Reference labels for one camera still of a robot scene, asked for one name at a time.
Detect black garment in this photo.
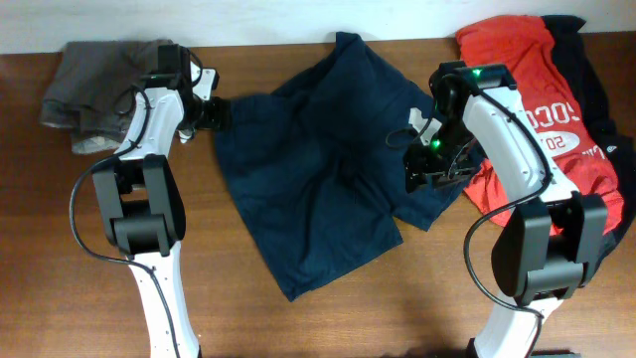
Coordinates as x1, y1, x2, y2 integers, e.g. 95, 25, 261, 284
543, 15, 635, 259

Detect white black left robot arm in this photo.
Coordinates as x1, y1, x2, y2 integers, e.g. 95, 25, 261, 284
91, 67, 227, 357

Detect red soccer t-shirt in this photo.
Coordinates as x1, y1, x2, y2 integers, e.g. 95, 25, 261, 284
456, 16, 624, 232

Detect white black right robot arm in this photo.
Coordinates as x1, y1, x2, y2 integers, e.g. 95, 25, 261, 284
403, 61, 608, 358

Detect navy blue shorts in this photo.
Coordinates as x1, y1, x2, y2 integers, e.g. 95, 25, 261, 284
215, 32, 464, 300

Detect grey folded garment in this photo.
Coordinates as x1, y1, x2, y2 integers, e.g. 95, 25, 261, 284
39, 39, 172, 155

